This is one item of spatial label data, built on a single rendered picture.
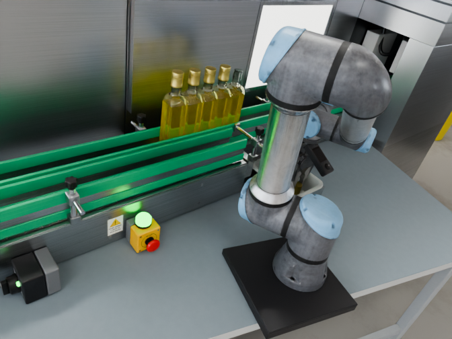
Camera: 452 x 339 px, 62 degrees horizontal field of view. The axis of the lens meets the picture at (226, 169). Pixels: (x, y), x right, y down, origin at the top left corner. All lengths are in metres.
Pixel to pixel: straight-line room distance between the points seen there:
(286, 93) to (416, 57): 1.15
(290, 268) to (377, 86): 0.53
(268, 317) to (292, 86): 0.56
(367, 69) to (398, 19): 1.17
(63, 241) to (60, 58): 0.47
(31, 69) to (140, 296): 0.64
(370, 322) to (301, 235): 1.25
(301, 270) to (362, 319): 1.15
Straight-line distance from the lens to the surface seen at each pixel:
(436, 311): 2.44
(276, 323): 0.99
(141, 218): 1.05
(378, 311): 2.24
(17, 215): 0.96
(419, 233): 1.52
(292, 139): 0.82
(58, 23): 1.09
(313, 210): 0.96
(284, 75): 0.73
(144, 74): 1.21
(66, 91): 1.16
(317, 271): 1.05
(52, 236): 1.01
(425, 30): 1.82
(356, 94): 0.72
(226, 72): 1.20
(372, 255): 1.32
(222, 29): 1.32
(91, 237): 1.07
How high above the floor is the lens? 1.58
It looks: 35 degrees down
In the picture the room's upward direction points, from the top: 12 degrees clockwise
